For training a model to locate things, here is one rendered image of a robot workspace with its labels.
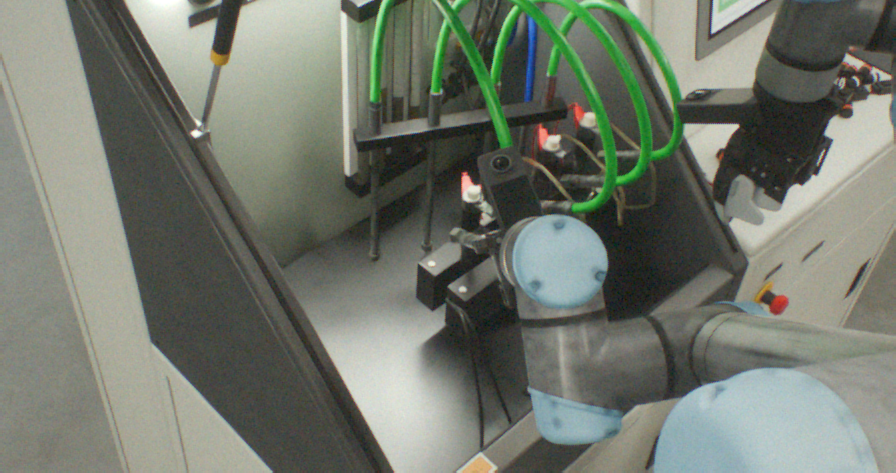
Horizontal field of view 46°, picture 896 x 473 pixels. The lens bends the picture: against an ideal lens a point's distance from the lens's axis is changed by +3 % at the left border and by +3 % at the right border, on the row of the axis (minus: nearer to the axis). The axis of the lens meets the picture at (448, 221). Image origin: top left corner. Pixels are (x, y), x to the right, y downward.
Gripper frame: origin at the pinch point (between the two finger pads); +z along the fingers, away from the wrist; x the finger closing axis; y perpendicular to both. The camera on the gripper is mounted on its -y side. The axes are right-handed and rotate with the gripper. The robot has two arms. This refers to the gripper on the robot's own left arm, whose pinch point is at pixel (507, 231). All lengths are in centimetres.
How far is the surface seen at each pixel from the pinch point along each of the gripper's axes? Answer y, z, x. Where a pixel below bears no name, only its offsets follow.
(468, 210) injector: -3.3, 19.2, -2.1
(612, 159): -4.3, 5.7, 15.6
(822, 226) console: 17, 52, 56
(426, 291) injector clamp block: 6.5, 31.0, -10.6
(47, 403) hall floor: 13, 129, -100
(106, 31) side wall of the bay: -33.2, -5.4, -35.4
